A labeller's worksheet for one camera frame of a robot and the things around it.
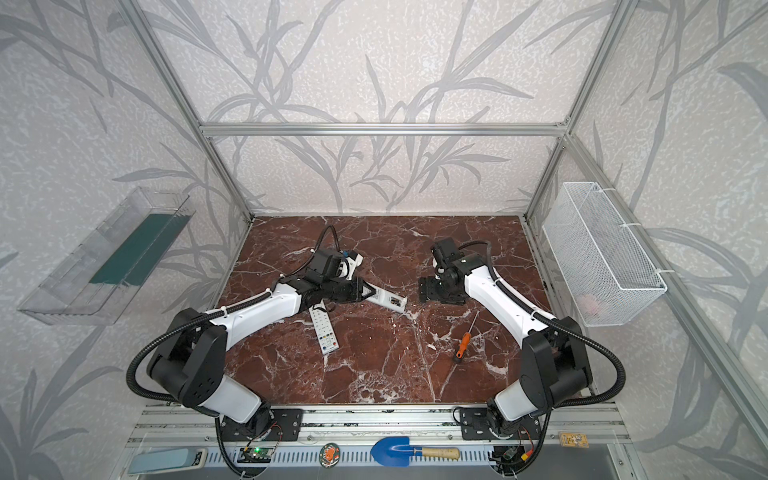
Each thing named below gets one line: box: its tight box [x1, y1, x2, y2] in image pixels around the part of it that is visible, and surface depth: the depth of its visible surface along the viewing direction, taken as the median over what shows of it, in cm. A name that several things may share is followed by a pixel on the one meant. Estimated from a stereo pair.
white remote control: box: [362, 281, 408, 313], surface depth 90 cm
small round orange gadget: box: [318, 442, 341, 469], surface depth 71 cm
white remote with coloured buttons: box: [308, 300, 340, 355], surface depth 90 cm
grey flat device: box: [127, 448, 208, 476], surface depth 67 cm
